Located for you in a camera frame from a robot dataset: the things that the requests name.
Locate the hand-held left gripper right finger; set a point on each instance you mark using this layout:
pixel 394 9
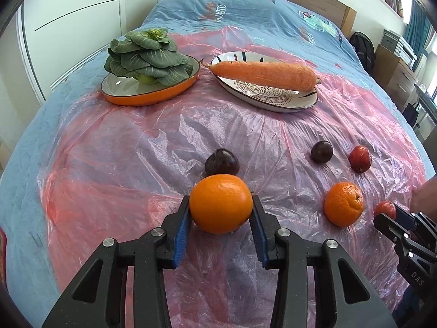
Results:
pixel 261 239

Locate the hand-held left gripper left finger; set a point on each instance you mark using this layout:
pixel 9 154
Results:
pixel 181 239

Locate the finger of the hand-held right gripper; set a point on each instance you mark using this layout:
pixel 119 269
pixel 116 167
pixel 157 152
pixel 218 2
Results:
pixel 387 225
pixel 403 216

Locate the small red apple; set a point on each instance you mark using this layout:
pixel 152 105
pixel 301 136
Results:
pixel 384 207
pixel 360 158

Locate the medium orange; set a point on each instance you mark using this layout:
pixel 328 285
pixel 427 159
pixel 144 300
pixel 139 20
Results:
pixel 343 204

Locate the small orange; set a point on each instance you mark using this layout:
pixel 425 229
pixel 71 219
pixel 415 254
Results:
pixel 221 203

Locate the dark purple plum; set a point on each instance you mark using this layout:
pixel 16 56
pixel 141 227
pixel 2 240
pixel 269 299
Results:
pixel 322 151
pixel 222 160

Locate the person's right forearm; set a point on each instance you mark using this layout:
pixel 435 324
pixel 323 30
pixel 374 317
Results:
pixel 426 191

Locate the pink plastic sheet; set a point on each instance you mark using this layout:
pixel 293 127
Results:
pixel 136 160

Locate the dark blue bag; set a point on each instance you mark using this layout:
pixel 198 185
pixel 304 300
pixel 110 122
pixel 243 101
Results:
pixel 411 114

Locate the dark desk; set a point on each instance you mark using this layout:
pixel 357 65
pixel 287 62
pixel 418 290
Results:
pixel 426 99

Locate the wooden drawer dresser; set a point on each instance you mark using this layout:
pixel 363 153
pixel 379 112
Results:
pixel 392 75

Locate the white patterned oval plate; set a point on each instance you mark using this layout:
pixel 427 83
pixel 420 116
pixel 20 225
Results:
pixel 266 97

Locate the orange oval plate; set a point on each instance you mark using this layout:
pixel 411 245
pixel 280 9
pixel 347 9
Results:
pixel 136 97

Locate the large carrot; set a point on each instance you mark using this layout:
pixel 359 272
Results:
pixel 263 73

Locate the black backpack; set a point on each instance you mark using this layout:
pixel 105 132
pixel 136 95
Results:
pixel 363 51

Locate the green bok choy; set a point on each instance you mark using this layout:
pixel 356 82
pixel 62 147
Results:
pixel 146 58

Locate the teal curtain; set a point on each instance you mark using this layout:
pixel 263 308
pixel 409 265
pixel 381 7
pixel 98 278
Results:
pixel 418 30

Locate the white wardrobe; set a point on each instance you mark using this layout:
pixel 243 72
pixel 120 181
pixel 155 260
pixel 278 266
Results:
pixel 85 6

